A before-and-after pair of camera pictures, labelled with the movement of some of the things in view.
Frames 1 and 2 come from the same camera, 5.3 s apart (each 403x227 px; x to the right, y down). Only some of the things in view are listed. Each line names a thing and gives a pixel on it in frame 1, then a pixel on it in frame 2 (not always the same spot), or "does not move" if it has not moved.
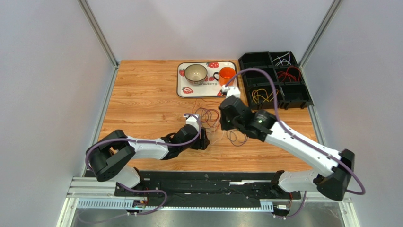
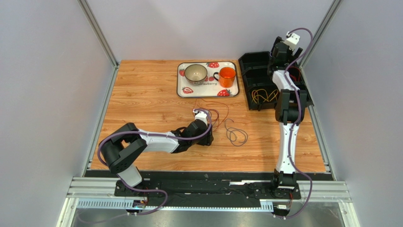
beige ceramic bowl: x=195 y=74 does not move
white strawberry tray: x=210 y=89 does not move
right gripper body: x=224 y=117 -> x=280 y=49
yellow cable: x=263 y=93 does not move
